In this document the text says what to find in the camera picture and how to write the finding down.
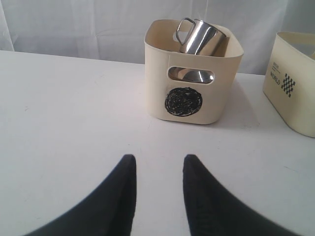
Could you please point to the stainless steel bowl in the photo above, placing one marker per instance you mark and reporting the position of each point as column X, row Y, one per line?
column 191, row 75

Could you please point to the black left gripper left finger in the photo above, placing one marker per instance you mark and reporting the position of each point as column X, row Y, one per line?
column 108, row 211

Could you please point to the steel mug front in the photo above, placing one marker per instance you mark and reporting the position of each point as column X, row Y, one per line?
column 202, row 38

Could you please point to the cream bin with triangle mark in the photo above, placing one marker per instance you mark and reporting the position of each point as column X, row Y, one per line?
column 289, row 82

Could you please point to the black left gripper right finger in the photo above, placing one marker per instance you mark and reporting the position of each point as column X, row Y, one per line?
column 213, row 211

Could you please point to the cream bin with circle mark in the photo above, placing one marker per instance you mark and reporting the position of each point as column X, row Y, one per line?
column 182, row 101

